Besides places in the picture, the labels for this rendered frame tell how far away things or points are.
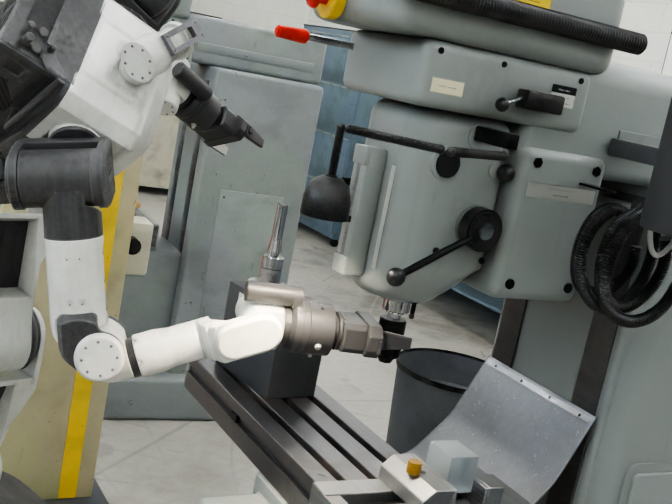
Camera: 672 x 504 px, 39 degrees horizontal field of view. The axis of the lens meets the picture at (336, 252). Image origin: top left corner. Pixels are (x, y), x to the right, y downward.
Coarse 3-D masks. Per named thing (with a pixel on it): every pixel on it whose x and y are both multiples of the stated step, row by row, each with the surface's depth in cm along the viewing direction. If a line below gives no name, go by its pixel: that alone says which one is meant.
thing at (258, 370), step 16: (240, 288) 203; (224, 320) 208; (272, 352) 192; (288, 352) 193; (240, 368) 202; (256, 368) 197; (272, 368) 192; (288, 368) 194; (304, 368) 197; (256, 384) 196; (272, 384) 193; (288, 384) 196; (304, 384) 198
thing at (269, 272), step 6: (264, 264) 203; (270, 264) 202; (276, 264) 203; (282, 264) 204; (264, 270) 203; (270, 270) 203; (276, 270) 203; (258, 276) 205; (264, 276) 203; (270, 276) 203; (276, 276) 204; (270, 282) 203; (276, 282) 204
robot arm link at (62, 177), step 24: (24, 168) 143; (48, 168) 144; (72, 168) 144; (24, 192) 144; (48, 192) 144; (72, 192) 145; (48, 216) 146; (72, 216) 145; (96, 216) 148; (72, 240) 146
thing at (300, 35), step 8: (280, 32) 150; (288, 32) 151; (296, 32) 152; (304, 32) 152; (296, 40) 152; (304, 40) 153; (312, 40) 154; (320, 40) 154; (328, 40) 155; (336, 40) 156; (344, 48) 157; (352, 48) 157
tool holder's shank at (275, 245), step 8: (280, 208) 201; (280, 216) 202; (280, 224) 202; (272, 232) 203; (280, 232) 202; (272, 240) 203; (280, 240) 203; (272, 248) 203; (280, 248) 203; (272, 256) 203
